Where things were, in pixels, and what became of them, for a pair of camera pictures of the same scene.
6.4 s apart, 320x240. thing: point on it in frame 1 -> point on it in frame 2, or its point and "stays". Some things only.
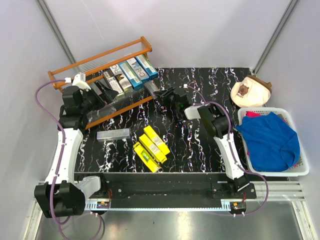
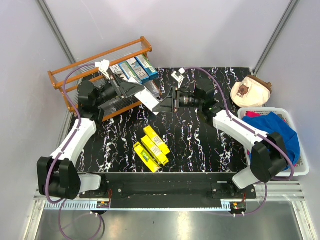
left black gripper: x=107 y=95 -> x=128 y=89
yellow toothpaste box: x=149 y=131 stays
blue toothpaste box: x=147 y=66 stays
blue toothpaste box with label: x=135 y=81 stays
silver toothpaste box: x=107 y=135 -> x=147 y=99
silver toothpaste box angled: x=151 y=87 stays
